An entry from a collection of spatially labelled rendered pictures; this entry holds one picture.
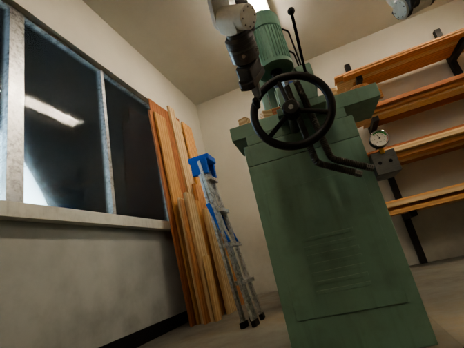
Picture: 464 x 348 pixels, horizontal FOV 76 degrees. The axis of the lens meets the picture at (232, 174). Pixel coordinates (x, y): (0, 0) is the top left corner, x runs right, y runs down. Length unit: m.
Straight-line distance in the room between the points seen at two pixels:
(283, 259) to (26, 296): 1.20
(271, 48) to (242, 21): 0.66
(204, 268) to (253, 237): 1.37
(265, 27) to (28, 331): 1.78
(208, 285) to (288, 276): 1.38
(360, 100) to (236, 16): 0.61
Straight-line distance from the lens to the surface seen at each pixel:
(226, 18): 0.91
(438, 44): 3.82
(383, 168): 1.15
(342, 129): 1.22
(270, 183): 1.16
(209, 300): 2.47
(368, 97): 1.28
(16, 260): 1.75
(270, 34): 1.57
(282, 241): 1.13
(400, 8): 1.41
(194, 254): 2.49
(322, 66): 4.21
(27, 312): 1.76
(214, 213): 2.00
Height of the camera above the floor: 0.34
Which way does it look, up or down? 17 degrees up
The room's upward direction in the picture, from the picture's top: 12 degrees counter-clockwise
